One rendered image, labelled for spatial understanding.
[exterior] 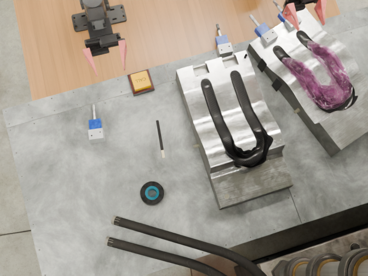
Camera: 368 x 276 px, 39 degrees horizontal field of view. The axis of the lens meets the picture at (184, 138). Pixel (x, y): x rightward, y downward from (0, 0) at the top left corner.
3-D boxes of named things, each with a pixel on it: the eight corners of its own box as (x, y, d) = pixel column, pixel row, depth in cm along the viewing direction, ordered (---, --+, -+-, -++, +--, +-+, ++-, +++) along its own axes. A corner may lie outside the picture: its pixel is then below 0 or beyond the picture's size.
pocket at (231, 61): (219, 61, 184) (220, 57, 181) (233, 57, 185) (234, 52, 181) (223, 72, 183) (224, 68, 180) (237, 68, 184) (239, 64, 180)
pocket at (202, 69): (190, 69, 183) (191, 65, 180) (205, 65, 184) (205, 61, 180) (194, 80, 182) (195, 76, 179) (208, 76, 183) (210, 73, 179)
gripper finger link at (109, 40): (131, 63, 142) (123, 33, 145) (105, 69, 142) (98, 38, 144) (132, 72, 149) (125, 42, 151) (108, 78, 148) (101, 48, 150)
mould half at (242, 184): (175, 79, 188) (176, 64, 175) (242, 59, 191) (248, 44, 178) (219, 210, 176) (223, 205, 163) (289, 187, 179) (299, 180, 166)
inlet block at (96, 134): (87, 108, 184) (85, 103, 179) (101, 106, 184) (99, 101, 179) (91, 143, 181) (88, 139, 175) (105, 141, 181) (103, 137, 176)
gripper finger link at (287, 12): (318, 21, 147) (308, -8, 150) (294, 26, 147) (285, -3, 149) (311, 32, 154) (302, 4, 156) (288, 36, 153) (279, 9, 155)
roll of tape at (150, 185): (163, 206, 176) (163, 205, 172) (139, 205, 176) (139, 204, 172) (164, 183, 178) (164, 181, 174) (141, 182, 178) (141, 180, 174)
